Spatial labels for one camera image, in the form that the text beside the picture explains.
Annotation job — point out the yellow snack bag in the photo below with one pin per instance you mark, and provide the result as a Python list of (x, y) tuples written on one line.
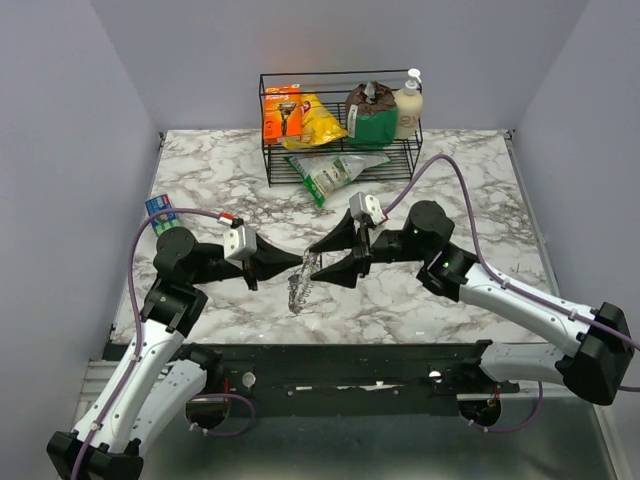
[(319, 125)]

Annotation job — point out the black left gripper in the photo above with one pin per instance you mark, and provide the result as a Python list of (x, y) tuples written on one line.
[(268, 262)]

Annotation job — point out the cream lotion pump bottle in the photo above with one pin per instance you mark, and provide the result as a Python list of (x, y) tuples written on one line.
[(409, 103)]

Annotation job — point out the blue green toothpaste box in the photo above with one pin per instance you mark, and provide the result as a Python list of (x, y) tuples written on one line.
[(163, 221)]

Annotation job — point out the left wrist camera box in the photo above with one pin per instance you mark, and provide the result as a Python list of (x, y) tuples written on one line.
[(239, 241)]

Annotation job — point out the orange razor package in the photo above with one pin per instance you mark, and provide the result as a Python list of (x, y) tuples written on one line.
[(282, 119)]

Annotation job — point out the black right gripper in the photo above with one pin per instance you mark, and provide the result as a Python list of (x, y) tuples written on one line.
[(345, 272)]

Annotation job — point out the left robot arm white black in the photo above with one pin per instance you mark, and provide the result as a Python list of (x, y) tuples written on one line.
[(148, 386)]

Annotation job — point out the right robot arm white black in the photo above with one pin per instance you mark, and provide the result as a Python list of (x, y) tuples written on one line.
[(584, 349)]

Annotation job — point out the brown green bag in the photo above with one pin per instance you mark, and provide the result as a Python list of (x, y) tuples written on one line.
[(371, 116)]

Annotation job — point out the aluminium rail frame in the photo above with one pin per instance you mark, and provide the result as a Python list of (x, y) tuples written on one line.
[(543, 428)]

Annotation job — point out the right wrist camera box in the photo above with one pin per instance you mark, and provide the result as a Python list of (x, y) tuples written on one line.
[(366, 209)]

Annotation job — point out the green white plastic pouch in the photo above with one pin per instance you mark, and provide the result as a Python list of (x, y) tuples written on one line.
[(322, 174)]

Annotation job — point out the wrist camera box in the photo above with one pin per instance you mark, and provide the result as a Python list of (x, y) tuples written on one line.
[(366, 209), (239, 241)]

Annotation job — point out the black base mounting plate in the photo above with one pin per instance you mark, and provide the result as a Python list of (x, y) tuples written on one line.
[(347, 380)]

